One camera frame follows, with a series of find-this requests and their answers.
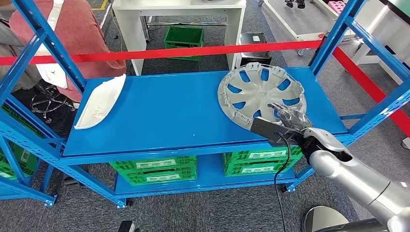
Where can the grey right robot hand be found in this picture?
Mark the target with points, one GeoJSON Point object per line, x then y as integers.
{"type": "Point", "coordinates": [293, 118]}

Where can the silver plastic hubcap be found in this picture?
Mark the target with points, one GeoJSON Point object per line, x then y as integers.
{"type": "Point", "coordinates": [256, 93]}

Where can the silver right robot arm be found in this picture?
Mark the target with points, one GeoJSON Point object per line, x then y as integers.
{"type": "Point", "coordinates": [358, 182]}

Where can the white workbench green top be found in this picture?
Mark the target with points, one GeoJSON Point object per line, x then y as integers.
{"type": "Point", "coordinates": [381, 22]}

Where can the green plastic crate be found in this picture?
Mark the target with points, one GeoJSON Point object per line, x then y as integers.
{"type": "Point", "coordinates": [234, 155]}
{"type": "Point", "coordinates": [234, 169]}
{"type": "Point", "coordinates": [185, 161]}
{"type": "Point", "coordinates": [22, 120]}
{"type": "Point", "coordinates": [189, 176]}
{"type": "Point", "coordinates": [16, 160]}
{"type": "Point", "coordinates": [184, 35]}

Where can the dark metal box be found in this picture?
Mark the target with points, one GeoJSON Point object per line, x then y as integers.
{"type": "Point", "coordinates": [256, 59]}

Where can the red barrier belt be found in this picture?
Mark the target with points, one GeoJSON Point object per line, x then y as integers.
{"type": "Point", "coordinates": [192, 51]}
{"type": "Point", "coordinates": [368, 86]}

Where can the small black object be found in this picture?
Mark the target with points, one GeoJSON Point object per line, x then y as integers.
{"type": "Point", "coordinates": [301, 4]}
{"type": "Point", "coordinates": [289, 3]}

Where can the pink perforated block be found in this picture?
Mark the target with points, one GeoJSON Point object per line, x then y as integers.
{"type": "Point", "coordinates": [336, 5]}

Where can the white table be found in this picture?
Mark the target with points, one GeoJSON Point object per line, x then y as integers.
{"type": "Point", "coordinates": [134, 38]}

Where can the white boat-shaped plastic shell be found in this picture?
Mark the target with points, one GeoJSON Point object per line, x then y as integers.
{"type": "Point", "coordinates": [99, 102]}

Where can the yellow floor tape strip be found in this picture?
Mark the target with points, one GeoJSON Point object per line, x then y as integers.
{"type": "Point", "coordinates": [101, 4]}

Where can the person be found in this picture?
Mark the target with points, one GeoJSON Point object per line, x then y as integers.
{"type": "Point", "coordinates": [6, 41]}
{"type": "Point", "coordinates": [80, 35]}

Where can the black cylindrical object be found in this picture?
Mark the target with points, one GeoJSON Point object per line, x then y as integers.
{"type": "Point", "coordinates": [70, 181]}

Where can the white elongated plastic cover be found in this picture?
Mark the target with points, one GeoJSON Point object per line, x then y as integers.
{"type": "Point", "coordinates": [52, 75]}

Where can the chrome chair base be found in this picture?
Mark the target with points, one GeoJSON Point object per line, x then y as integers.
{"type": "Point", "coordinates": [49, 99]}

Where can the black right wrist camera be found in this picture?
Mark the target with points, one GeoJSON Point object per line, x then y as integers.
{"type": "Point", "coordinates": [266, 128]}

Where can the white cart frame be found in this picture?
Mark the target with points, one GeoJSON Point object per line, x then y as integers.
{"type": "Point", "coordinates": [282, 22]}

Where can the chrome stanchion post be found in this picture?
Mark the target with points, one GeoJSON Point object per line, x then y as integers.
{"type": "Point", "coordinates": [323, 217]}

